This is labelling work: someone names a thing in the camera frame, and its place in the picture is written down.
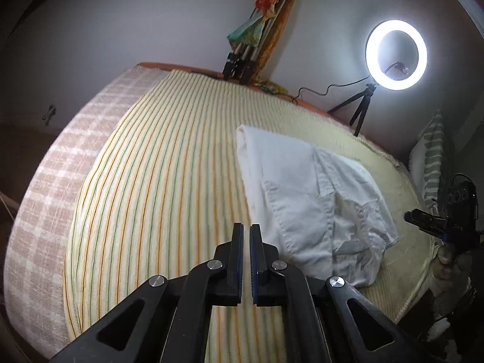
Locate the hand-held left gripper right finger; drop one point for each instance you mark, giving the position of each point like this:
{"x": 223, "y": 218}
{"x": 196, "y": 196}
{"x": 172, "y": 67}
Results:
{"x": 254, "y": 257}

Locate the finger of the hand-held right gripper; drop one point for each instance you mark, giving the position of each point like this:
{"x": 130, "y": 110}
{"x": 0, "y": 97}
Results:
{"x": 435, "y": 232}
{"x": 421, "y": 217}

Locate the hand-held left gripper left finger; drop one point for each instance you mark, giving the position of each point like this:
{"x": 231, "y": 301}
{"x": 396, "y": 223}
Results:
{"x": 238, "y": 257}

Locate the white cotton shirt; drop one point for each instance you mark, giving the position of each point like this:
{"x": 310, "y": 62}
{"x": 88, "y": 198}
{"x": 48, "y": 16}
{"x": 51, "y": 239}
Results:
{"x": 295, "y": 196}

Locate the person's right hand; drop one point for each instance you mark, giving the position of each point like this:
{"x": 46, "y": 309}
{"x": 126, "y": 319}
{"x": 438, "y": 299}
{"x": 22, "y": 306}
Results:
{"x": 448, "y": 268}

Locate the green leaf print pillow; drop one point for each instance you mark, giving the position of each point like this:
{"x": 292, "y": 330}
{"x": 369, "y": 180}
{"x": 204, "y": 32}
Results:
{"x": 431, "y": 158}

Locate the yellow striped blanket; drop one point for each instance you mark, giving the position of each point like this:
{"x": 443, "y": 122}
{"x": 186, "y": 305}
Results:
{"x": 151, "y": 196}

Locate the black mini tripod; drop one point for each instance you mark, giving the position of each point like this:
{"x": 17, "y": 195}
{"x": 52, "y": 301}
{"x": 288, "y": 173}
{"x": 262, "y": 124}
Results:
{"x": 359, "y": 117}

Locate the black gooseneck phone holder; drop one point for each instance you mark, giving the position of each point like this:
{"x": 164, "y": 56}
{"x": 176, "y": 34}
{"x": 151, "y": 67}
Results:
{"x": 393, "y": 66}

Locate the folded metal stand poles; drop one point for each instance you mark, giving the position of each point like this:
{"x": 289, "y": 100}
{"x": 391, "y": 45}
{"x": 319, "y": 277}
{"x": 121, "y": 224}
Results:
{"x": 236, "y": 64}

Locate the beige checked blanket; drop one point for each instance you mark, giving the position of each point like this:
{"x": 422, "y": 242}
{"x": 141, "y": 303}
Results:
{"x": 45, "y": 215}

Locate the colourful patterned cloth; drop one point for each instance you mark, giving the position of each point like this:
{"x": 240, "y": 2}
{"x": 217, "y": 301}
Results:
{"x": 245, "y": 34}

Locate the orange woven cloth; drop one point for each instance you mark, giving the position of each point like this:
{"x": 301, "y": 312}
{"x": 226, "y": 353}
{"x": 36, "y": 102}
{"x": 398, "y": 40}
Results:
{"x": 279, "y": 26}

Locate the metal wall hook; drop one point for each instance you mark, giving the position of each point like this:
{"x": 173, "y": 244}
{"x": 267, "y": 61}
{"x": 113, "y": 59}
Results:
{"x": 49, "y": 115}

